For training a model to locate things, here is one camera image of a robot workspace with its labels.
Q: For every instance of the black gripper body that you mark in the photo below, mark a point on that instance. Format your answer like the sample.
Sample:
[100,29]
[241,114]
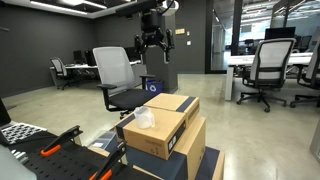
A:
[152,34]

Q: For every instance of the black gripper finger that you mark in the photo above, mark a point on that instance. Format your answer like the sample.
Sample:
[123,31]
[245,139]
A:
[170,44]
[138,44]

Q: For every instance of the clear plastic measuring jug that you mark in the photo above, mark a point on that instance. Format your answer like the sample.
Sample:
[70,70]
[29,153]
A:
[144,117]

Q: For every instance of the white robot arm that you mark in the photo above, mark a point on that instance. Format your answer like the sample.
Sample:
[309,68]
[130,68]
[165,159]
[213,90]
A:
[164,7]

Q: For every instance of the upper cardboard box under jug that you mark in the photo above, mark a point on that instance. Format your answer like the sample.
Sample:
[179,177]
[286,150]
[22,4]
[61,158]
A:
[159,140]

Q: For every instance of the blue recycling bin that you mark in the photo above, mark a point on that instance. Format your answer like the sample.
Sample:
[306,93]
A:
[155,86]

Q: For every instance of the grey mesh office chair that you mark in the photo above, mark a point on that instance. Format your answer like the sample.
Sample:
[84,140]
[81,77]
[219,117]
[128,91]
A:
[118,81]

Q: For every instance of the dark background desk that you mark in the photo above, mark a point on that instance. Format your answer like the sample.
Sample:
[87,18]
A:
[91,67]

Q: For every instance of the far grey office chair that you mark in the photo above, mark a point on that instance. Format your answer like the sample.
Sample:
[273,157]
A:
[63,74]

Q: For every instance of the white desk chair right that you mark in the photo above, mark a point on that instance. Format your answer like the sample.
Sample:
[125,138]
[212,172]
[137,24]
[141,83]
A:
[268,70]

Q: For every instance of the black computer monitor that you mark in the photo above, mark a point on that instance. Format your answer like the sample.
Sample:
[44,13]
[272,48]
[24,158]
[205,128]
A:
[284,32]

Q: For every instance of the black orange clamp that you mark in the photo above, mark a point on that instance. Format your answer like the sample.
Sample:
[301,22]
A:
[105,172]
[57,143]

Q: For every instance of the middle large cardboard box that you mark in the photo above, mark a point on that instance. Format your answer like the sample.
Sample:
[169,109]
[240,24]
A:
[192,142]

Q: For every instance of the bottom flat cardboard box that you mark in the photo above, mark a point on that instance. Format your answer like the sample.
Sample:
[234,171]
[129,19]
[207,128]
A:
[211,165]

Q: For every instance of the black perforated mounting board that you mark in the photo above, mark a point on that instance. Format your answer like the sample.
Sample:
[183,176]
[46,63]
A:
[71,162]

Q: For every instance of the office chair far right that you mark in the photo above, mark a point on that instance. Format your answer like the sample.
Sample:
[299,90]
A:
[310,79]

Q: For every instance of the laptop keyboard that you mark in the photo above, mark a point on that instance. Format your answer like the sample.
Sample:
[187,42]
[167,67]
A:
[12,133]

